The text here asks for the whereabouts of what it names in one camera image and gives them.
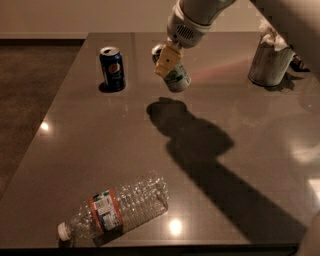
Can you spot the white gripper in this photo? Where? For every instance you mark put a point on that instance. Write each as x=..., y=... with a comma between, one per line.
x=185, y=30

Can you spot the white green 7up can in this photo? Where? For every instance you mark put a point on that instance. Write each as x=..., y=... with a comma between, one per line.
x=178, y=79

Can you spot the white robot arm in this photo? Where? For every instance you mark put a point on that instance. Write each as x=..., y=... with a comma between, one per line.
x=297, y=22

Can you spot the blue Pepsi can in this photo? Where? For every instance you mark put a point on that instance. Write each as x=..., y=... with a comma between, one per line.
x=112, y=68

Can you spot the grey metal cup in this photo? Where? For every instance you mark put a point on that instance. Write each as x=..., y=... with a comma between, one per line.
x=269, y=66

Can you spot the crumpled white paper napkins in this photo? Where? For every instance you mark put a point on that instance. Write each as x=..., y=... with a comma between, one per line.
x=271, y=37

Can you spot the clear plastic water bottle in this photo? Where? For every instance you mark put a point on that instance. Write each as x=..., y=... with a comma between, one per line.
x=121, y=208

